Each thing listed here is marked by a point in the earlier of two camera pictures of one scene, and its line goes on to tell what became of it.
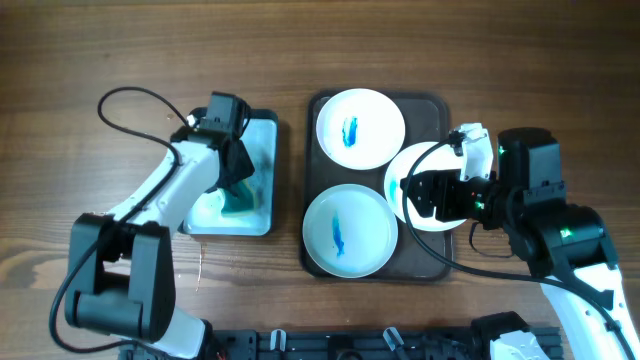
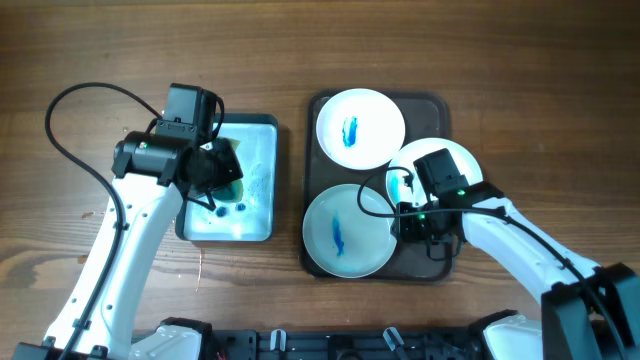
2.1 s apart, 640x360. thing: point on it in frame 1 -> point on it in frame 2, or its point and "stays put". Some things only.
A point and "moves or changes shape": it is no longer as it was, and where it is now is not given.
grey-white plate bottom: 350,230 stays put
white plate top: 360,128 stays put
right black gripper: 448,182 -> 406,231
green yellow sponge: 244,203 moves or changes shape
